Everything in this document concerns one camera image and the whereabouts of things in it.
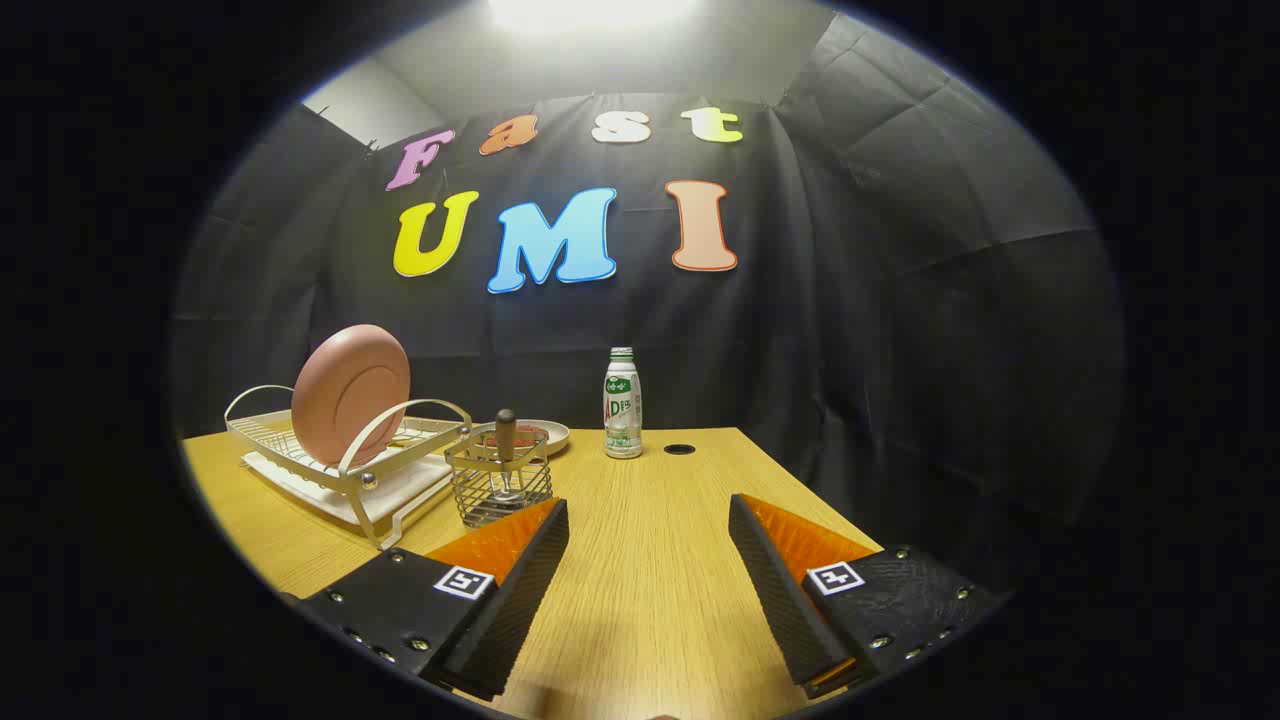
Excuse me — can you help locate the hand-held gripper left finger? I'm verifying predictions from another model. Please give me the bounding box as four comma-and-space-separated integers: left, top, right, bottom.
296, 498, 571, 703

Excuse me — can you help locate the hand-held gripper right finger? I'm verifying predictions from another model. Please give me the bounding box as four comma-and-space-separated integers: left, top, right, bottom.
727, 493, 1004, 701

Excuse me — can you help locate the metal wire basket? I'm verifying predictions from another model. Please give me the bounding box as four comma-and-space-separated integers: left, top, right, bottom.
444, 428, 554, 529

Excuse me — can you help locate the metal spoon with brown handle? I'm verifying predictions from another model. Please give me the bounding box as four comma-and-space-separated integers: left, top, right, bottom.
490, 408, 523, 506

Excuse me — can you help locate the white wire dish rack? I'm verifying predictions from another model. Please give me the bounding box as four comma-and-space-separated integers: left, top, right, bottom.
224, 385, 473, 551

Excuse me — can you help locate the pink plate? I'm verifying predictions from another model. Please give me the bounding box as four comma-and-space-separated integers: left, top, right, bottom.
291, 324, 412, 467

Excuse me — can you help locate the beige round plate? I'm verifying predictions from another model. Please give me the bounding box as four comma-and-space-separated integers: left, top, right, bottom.
470, 419, 571, 458

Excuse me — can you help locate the white green labelled drink bottle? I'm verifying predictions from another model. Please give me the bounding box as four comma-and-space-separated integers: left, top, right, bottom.
603, 347, 644, 460

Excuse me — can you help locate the ceiling light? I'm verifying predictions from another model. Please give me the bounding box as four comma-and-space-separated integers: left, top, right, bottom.
487, 0, 701, 31

